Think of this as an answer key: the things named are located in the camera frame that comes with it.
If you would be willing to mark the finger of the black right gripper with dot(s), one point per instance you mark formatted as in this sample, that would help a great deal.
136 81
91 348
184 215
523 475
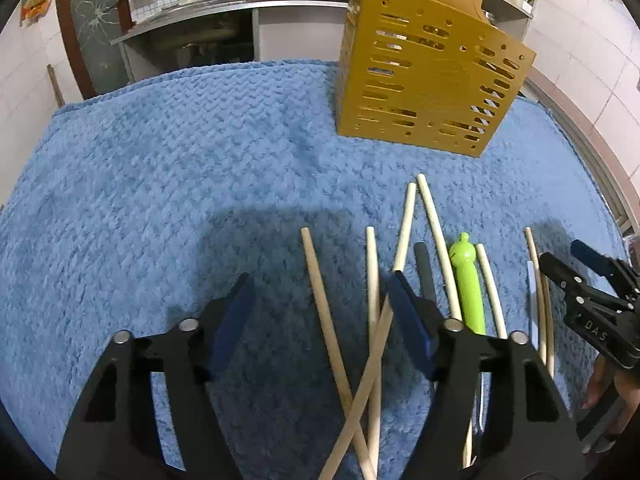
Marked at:
574 285
623 279

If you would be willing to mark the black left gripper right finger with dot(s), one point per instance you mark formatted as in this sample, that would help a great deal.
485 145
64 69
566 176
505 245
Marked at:
496 413

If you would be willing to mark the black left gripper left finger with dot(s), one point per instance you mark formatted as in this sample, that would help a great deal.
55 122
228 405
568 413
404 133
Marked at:
113 432

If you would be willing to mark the beige chopstick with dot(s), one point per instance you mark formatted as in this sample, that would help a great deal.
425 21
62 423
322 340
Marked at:
541 305
550 359

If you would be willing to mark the translucent white straw stick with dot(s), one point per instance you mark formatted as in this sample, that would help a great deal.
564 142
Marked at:
533 305

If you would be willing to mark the white chopstick short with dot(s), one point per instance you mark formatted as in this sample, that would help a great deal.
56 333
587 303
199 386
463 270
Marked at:
495 303

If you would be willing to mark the green frog handle fork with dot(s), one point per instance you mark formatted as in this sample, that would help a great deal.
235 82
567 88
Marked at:
462 255

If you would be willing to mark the wooden chopstick crossing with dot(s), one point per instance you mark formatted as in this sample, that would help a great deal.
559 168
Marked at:
374 362

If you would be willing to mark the grey plastic spoon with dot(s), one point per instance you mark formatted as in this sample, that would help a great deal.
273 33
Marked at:
423 265

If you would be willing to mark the pale wooden chopstick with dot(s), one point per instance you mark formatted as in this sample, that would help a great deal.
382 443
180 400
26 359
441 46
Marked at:
375 398

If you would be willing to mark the steel kitchen sink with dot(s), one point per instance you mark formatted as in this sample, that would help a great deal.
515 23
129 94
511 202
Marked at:
189 9

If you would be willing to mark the blue textured towel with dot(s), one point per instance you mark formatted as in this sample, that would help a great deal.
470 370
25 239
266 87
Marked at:
140 206

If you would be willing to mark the yellow perforated utensil holder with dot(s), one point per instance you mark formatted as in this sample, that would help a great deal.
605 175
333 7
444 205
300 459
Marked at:
431 73

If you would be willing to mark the brown frame glass door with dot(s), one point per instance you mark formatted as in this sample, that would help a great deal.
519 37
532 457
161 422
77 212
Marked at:
88 28

